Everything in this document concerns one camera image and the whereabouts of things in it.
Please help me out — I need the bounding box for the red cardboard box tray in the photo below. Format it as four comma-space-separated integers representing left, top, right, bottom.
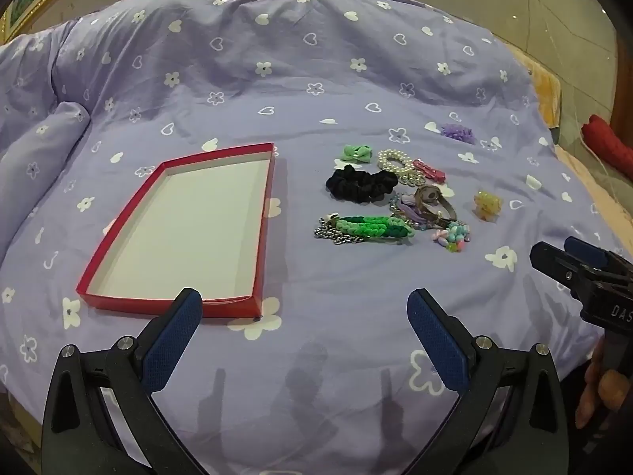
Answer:
76, 142, 276, 320

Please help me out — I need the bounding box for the yellow hair claw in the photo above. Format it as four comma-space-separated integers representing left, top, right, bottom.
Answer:
473, 189, 502, 219

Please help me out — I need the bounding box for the blue bead bracelet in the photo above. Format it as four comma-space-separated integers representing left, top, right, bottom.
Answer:
388, 193, 431, 231

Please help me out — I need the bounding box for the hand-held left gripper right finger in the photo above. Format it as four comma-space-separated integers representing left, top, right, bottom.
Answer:
406, 287, 567, 475

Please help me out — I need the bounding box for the purple floral duvet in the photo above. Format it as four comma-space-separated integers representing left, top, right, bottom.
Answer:
0, 0, 629, 475

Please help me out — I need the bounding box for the silver metal chain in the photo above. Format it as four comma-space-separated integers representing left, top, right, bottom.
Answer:
314, 214, 369, 247

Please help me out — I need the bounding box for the black scrunchie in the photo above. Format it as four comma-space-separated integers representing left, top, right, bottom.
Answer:
325, 167, 398, 205

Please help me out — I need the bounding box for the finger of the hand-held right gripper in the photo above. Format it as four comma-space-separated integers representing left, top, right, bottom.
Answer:
529, 241, 597, 300
564, 236, 633, 278

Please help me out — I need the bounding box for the green braided cord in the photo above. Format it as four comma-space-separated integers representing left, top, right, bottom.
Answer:
334, 215, 415, 243

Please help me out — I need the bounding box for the mint green bow hair tie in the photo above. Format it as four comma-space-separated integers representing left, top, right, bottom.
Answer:
339, 144, 375, 164

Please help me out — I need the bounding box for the gold wrist watch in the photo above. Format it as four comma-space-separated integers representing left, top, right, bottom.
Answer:
413, 185, 458, 223

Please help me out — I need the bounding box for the pink hair clip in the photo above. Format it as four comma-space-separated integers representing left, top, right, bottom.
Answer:
412, 159, 446, 182

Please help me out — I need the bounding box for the orange bed sheet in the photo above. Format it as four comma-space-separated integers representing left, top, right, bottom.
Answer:
482, 34, 633, 268

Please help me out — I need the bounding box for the white pearl bracelet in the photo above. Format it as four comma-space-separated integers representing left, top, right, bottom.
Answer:
377, 149, 421, 185

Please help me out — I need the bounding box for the person's right hand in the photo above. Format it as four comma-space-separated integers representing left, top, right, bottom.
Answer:
575, 335, 633, 431

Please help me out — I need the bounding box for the red cloth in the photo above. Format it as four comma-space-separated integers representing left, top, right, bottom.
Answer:
581, 115, 633, 181

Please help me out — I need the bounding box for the pastel bead bracelet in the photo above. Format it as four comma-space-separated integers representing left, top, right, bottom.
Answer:
431, 224, 472, 253

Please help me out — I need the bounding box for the purple flower scrunchie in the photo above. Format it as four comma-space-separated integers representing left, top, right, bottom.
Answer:
440, 123, 474, 144

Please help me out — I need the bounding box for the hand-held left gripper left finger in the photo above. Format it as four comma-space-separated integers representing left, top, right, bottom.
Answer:
42, 287, 203, 475

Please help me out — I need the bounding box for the gold framed picture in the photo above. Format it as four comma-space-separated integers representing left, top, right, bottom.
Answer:
0, 0, 95, 45

